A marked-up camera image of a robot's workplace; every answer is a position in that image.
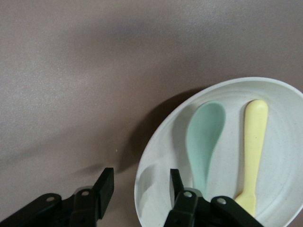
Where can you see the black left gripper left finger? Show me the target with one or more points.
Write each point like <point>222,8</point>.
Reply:
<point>87,208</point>

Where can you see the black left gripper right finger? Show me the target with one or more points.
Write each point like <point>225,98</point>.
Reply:
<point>189,212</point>

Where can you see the round beige plate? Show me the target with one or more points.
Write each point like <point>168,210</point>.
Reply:
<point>279,165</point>

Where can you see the yellow plastic fork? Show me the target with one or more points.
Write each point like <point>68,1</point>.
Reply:
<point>254,132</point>

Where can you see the green plastic spoon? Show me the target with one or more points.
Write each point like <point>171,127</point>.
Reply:
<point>203,132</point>

